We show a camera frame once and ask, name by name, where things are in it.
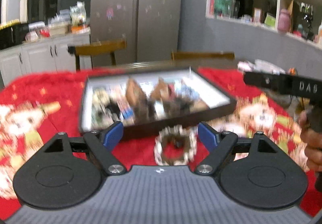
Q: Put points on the black microwave oven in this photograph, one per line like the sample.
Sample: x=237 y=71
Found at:
x=13 y=33

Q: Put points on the red teddy bear blanket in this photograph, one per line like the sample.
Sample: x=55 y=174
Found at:
x=35 y=107

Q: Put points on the wooden chair near cabinet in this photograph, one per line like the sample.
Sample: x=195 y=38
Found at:
x=98 y=48

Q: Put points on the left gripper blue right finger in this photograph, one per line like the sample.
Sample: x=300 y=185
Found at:
x=208 y=136

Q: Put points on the black shallow cardboard box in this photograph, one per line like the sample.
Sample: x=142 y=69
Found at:
x=213 y=102

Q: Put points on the black lace scrunchie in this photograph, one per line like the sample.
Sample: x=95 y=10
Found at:
x=112 y=107

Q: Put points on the silver double door refrigerator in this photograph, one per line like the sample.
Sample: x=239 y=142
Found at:
x=150 y=27

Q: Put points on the white kitchen cabinet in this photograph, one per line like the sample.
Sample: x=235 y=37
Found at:
x=46 y=55

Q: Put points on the olive cream crochet scrunchie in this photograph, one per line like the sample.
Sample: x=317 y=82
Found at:
x=175 y=146

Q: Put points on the pink jar on shelf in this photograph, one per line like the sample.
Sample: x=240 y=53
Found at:
x=284 y=21

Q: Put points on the white blue crochet scrunchie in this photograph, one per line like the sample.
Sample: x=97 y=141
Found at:
x=184 y=91

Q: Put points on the brown fuzzy hair scrunchie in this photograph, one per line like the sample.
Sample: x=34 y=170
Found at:
x=177 y=106

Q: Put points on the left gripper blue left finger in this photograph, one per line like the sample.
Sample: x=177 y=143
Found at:
x=111 y=136

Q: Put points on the cream knitted scrunchie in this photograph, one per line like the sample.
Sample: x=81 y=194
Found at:
x=101 y=115

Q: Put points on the person's right hand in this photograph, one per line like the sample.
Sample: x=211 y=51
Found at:
x=313 y=141

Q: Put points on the beige plastic basin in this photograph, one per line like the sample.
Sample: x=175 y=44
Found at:
x=58 y=29

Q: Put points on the wooden chair near wall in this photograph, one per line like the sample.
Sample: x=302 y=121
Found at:
x=202 y=55

